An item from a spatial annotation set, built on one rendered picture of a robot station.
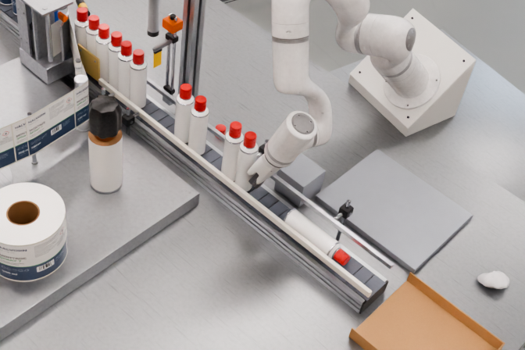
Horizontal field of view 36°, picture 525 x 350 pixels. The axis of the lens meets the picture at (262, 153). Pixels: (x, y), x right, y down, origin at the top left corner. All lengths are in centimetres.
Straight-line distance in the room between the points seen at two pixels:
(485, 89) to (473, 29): 183
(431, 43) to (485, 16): 219
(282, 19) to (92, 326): 88
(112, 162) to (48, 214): 25
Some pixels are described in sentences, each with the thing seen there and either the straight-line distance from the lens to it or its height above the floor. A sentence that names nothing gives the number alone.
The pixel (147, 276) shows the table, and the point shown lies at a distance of 218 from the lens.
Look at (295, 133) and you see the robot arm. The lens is 200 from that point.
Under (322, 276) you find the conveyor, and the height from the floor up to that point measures 86.
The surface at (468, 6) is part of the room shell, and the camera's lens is 496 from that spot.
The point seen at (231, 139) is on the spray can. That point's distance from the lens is 223.
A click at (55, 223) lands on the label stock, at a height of 102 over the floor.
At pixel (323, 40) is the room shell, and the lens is 439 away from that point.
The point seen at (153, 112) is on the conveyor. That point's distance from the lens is 253.
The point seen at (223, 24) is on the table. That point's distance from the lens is 298.
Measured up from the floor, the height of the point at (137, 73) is 103.
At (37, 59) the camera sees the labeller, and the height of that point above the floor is 94.
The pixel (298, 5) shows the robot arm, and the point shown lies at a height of 151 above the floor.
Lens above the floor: 259
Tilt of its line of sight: 45 degrees down
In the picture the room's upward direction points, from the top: 10 degrees clockwise
